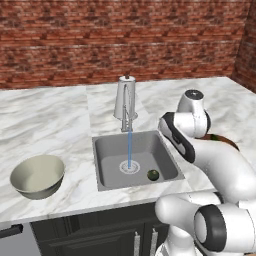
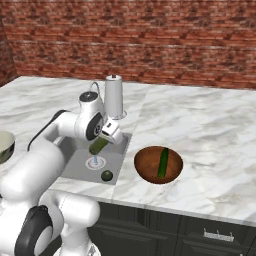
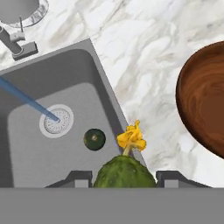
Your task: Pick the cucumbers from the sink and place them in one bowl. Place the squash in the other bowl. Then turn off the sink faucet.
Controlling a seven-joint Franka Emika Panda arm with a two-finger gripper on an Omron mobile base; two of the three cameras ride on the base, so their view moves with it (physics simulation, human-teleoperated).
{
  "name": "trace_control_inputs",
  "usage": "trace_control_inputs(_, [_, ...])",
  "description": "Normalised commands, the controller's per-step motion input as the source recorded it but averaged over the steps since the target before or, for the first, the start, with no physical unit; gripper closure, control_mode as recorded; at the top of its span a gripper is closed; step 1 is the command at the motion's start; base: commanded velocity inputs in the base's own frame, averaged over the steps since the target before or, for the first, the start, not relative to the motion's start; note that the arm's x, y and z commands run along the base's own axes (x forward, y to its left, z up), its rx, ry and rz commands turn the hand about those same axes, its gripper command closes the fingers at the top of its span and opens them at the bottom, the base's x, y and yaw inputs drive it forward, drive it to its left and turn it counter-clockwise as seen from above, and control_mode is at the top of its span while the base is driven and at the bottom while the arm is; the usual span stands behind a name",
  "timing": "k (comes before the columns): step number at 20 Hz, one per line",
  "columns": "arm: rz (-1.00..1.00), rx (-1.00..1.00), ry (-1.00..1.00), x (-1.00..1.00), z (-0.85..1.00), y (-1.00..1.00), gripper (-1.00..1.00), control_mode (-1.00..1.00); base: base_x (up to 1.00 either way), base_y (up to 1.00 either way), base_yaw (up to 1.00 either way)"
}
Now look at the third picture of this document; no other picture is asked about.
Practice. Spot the grey steel sink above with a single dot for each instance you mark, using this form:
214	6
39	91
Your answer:
64	87

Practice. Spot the grey metal bowl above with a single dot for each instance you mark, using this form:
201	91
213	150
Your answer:
20	10

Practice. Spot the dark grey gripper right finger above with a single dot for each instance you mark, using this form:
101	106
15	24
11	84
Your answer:
172	178

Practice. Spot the green cucumber with yellow flower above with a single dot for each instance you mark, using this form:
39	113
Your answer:
125	172

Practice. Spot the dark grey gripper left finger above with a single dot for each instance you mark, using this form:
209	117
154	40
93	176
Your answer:
78	178

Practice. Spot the grey sink faucet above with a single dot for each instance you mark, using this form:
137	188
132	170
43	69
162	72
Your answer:
18	43

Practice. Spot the brown wooden bowl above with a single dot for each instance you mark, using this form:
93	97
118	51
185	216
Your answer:
204	96

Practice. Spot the blue water stream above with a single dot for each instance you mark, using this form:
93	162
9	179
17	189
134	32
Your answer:
26	99

